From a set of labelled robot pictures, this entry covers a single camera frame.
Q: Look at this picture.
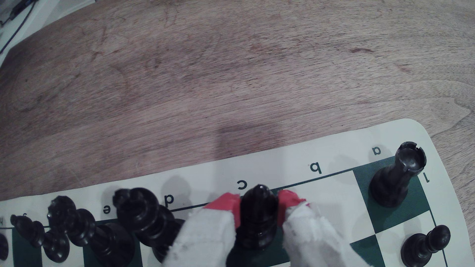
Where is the green and white chess mat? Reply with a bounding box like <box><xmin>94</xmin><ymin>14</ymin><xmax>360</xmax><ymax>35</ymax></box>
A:
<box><xmin>0</xmin><ymin>119</ymin><xmax>475</xmax><ymax>267</ymax></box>

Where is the black chess rook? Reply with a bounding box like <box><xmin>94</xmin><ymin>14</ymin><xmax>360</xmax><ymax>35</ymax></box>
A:
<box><xmin>369</xmin><ymin>142</ymin><xmax>427</xmax><ymax>208</ymax></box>

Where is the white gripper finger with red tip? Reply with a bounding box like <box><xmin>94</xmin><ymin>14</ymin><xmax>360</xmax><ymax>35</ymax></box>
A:
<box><xmin>161</xmin><ymin>192</ymin><xmax>242</xmax><ymax>267</ymax></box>
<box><xmin>277</xmin><ymin>189</ymin><xmax>373</xmax><ymax>267</ymax></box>

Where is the black chess queen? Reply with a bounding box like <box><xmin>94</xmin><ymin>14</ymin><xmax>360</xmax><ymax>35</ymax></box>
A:
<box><xmin>112</xmin><ymin>187</ymin><xmax>185</xmax><ymax>248</ymax></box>

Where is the black cable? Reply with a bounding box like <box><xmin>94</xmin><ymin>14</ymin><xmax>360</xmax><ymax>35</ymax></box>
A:
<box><xmin>0</xmin><ymin>0</ymin><xmax>38</xmax><ymax>45</ymax></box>

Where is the black chess king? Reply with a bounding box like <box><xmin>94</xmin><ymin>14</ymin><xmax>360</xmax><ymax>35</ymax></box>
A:
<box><xmin>47</xmin><ymin>196</ymin><xmax>136</xmax><ymax>267</ymax></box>

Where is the black chess bishop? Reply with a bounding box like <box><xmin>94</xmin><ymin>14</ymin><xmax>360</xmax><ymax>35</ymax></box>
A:
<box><xmin>236</xmin><ymin>184</ymin><xmax>279</xmax><ymax>250</ymax></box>
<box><xmin>10</xmin><ymin>214</ymin><xmax>70</xmax><ymax>263</ymax></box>

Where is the black chess pawn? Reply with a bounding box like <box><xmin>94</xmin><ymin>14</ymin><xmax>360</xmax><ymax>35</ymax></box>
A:
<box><xmin>401</xmin><ymin>225</ymin><xmax>451</xmax><ymax>267</ymax></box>

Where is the black power strip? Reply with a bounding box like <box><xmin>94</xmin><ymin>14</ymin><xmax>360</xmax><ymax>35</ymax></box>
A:
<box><xmin>10</xmin><ymin>0</ymin><xmax>36</xmax><ymax>20</ymax></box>

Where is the white side table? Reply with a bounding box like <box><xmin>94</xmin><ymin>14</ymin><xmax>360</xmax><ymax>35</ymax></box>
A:
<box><xmin>0</xmin><ymin>0</ymin><xmax>96</xmax><ymax>67</ymax></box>

